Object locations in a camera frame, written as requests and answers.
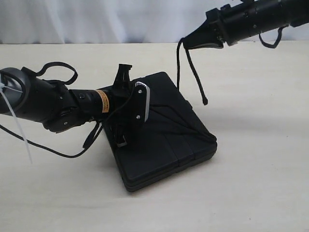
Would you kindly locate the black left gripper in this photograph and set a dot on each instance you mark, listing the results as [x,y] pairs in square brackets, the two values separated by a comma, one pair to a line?
[120,93]

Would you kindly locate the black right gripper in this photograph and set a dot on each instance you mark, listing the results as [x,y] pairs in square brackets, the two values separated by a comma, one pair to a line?
[210,34]

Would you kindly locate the black plastic carrying case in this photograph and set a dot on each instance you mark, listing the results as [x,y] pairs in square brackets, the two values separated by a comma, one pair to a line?
[172,139]

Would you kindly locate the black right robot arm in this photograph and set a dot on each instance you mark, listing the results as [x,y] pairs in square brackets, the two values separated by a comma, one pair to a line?
[231,24]

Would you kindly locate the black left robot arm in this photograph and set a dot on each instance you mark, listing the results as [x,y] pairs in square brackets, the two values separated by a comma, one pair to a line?
[50,102]

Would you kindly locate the white zip tie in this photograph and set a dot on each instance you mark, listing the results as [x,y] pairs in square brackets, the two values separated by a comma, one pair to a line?
[14,116]

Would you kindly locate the white backdrop curtain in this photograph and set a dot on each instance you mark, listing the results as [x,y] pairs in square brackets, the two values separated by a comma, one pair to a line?
[101,21]

